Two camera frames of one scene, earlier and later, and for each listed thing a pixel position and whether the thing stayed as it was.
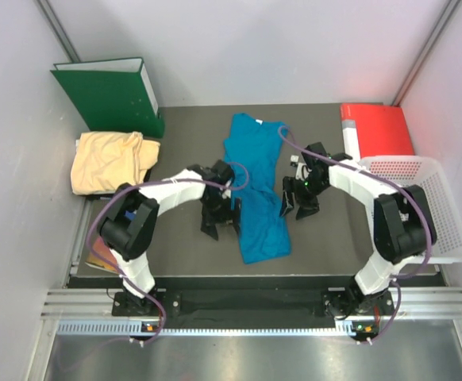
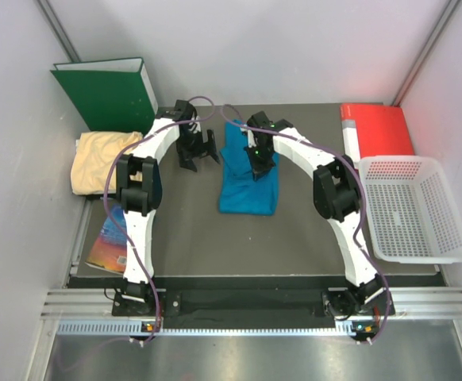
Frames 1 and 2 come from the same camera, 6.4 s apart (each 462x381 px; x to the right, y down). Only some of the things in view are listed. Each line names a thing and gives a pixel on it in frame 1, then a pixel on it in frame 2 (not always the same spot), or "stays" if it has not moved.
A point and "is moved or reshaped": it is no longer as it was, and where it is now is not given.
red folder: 373,130 stays
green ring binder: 113,95 stays
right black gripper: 290,186 to 258,170
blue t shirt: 252,149 is moved or reshaped
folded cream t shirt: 102,161 stays
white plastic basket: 452,243 stays
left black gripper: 208,221 to 185,157
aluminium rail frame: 89,302 stays
